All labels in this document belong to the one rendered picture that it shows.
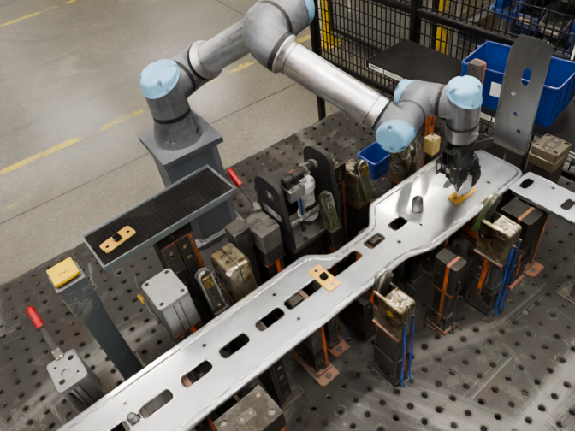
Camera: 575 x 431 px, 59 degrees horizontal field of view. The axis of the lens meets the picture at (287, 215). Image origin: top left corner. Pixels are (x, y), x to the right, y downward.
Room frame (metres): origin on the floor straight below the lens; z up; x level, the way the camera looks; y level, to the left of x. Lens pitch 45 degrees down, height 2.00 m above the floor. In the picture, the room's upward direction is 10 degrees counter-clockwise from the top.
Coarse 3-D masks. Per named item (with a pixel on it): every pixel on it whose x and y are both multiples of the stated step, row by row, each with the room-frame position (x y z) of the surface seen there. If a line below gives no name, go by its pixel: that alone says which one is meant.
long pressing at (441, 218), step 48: (432, 192) 1.00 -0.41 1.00; (480, 192) 0.97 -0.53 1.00; (384, 240) 0.86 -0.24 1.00; (432, 240) 0.83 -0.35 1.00; (288, 288) 0.76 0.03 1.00; (336, 288) 0.73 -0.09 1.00; (192, 336) 0.67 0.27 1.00; (288, 336) 0.62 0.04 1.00; (144, 384) 0.57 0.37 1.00; (240, 384) 0.53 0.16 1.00
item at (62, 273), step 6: (60, 264) 0.82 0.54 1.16; (66, 264) 0.81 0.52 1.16; (72, 264) 0.81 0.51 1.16; (48, 270) 0.81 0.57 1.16; (54, 270) 0.80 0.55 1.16; (60, 270) 0.80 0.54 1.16; (66, 270) 0.80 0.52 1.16; (72, 270) 0.79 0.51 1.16; (78, 270) 0.79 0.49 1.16; (54, 276) 0.78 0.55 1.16; (60, 276) 0.78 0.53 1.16; (66, 276) 0.78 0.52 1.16; (72, 276) 0.78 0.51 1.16; (54, 282) 0.77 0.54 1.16; (60, 282) 0.76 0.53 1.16
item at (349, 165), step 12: (348, 168) 1.08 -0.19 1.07; (348, 180) 1.07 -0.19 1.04; (348, 192) 1.07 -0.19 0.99; (348, 204) 1.08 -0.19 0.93; (360, 204) 1.04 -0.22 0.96; (348, 216) 1.08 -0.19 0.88; (360, 216) 1.04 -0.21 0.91; (348, 228) 1.08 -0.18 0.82; (360, 228) 1.04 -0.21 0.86; (348, 240) 1.08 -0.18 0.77
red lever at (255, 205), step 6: (228, 168) 1.06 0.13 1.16; (228, 174) 1.05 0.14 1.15; (234, 174) 1.05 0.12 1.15; (234, 180) 1.03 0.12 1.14; (240, 180) 1.03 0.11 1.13; (240, 186) 1.02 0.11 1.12; (246, 192) 1.01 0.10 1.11; (252, 198) 0.99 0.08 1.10; (252, 204) 0.97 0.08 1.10; (258, 204) 0.98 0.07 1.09; (258, 210) 0.97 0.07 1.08
